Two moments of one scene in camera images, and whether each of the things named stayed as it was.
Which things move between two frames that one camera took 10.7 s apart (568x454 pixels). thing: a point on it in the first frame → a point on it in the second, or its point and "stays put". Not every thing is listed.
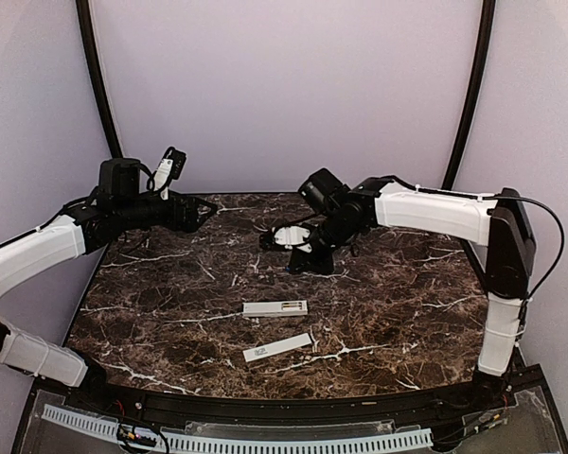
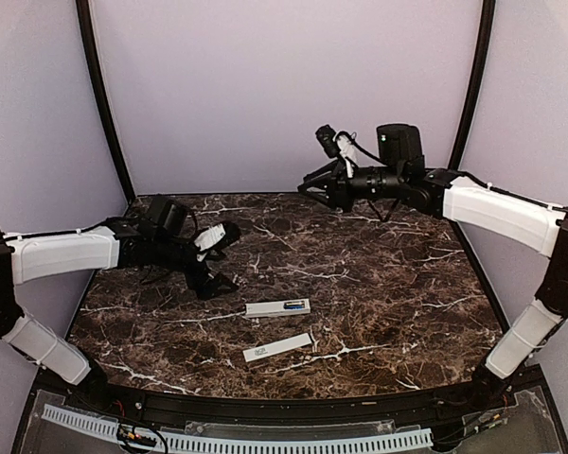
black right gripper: [299, 263] → [338, 192]
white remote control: [275, 308] stays put
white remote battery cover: [276, 347] stays put
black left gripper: [188, 223] → [206, 288]
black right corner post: [488, 25] stays put
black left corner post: [87, 28] stays put
